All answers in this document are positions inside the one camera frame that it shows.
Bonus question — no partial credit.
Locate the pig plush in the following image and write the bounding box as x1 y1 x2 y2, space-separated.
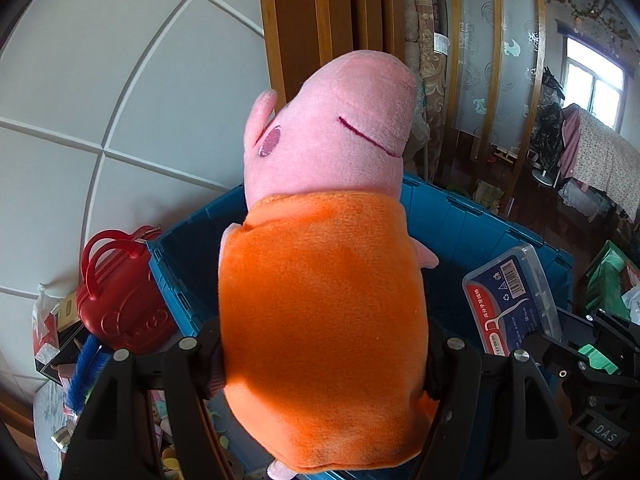
218 49 441 480

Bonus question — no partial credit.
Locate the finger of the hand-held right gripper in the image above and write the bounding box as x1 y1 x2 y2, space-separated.
520 332 587 387
556 306 636 356

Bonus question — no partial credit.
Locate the person's right hand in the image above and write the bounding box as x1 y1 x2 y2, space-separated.
580 440 621 478

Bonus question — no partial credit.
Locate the clear floss pick box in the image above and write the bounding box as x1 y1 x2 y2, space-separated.
462 243 563 358

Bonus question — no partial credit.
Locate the white round stand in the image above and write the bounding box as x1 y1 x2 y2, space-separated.
530 160 562 189

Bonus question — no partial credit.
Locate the pink hanging garment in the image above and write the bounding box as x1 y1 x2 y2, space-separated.
559 105 584 176

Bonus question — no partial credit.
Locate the grey striped tablecloth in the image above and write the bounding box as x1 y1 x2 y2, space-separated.
32 380 77 480

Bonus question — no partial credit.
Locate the window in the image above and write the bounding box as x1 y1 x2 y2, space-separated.
562 35 628 131

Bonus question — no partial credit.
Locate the rolled patterned carpet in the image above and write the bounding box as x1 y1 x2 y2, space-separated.
402 0 451 181

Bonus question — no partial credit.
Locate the black gold-trimmed box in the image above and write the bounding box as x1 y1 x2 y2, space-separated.
37 300 90 386

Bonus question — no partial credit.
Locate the hanging vine decoration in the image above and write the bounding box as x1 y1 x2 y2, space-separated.
550 0 636 38

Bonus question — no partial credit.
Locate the green plastic bag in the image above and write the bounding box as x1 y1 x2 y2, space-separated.
585 240 637 322

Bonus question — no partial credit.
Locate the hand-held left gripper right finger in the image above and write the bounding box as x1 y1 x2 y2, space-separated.
410 320 583 480

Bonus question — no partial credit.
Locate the floral cloth on rack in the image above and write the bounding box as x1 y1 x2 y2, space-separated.
570 105 640 222

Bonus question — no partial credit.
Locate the black hanging garment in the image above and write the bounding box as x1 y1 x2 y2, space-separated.
530 66 567 172

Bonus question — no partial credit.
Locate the red bear-embossed suitcase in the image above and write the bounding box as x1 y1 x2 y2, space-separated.
77 225 178 351

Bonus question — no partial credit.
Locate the white red plastic packet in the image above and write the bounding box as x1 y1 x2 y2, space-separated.
31 285 76 366

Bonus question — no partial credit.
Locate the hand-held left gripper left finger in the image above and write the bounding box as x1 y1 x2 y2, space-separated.
59 316 226 480

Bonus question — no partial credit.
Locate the blue plastic storage crate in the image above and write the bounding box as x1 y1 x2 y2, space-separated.
146 172 573 480

